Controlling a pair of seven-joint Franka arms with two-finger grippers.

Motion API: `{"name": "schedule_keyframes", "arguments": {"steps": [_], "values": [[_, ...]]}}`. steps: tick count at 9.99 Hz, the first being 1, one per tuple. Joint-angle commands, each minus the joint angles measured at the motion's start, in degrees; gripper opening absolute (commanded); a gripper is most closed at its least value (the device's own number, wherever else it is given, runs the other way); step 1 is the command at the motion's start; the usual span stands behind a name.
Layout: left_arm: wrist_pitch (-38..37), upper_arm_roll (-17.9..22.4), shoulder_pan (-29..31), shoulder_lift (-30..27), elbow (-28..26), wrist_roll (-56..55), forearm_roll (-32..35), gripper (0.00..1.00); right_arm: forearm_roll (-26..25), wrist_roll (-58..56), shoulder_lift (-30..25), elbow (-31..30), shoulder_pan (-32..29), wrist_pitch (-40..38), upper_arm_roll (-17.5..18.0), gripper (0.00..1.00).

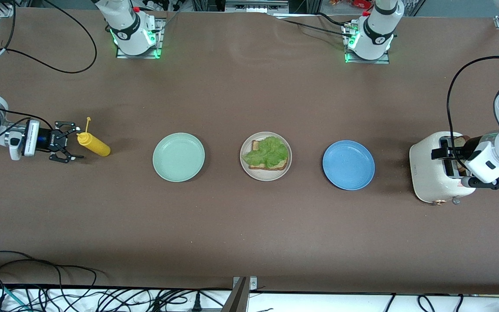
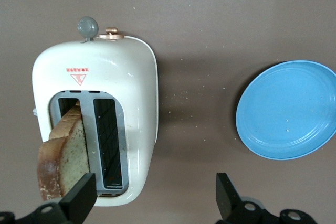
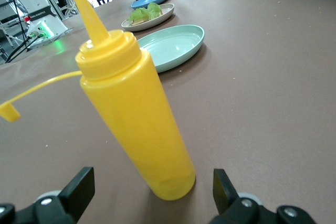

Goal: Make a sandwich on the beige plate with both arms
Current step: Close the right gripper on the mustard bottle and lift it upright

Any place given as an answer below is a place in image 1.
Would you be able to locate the black power plug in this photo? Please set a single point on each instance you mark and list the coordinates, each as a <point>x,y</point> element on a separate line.
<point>196,303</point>

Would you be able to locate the white toaster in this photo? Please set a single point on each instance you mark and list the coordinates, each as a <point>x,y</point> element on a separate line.
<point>427,173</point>

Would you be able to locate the green lettuce leaf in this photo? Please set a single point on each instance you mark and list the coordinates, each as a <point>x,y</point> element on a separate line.
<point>269,151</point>

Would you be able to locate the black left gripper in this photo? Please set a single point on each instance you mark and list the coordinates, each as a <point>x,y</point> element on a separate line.
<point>465,153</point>

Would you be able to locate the pale green plate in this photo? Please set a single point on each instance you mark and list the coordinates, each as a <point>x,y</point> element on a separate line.
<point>178,157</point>

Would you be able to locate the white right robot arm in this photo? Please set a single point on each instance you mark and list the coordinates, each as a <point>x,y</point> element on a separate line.
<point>128,26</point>

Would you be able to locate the yellow squeeze bottle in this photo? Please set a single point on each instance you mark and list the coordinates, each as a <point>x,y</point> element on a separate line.
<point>95,146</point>

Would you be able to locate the brown bread slice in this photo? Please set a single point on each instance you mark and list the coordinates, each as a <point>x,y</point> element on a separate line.
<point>461,140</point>
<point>280,166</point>

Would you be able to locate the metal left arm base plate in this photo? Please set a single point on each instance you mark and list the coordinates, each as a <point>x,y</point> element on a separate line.
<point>386,60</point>

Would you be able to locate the blue plate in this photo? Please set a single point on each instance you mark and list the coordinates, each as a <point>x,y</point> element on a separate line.
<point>348,164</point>

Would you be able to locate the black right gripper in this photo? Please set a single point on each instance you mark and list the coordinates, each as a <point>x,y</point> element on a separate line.
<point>48,139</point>

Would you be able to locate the grey metal bracket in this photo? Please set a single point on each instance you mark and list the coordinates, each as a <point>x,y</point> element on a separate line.
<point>238,294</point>

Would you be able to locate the beige plate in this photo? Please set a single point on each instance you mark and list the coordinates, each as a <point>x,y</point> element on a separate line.
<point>265,175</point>

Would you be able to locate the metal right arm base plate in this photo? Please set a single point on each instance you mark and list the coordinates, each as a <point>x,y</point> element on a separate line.
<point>158,41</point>

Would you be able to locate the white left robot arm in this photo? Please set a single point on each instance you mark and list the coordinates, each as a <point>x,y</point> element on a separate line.
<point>379,30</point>

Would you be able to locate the grey equipment box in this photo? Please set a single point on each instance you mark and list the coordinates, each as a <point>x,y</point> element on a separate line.
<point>256,5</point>

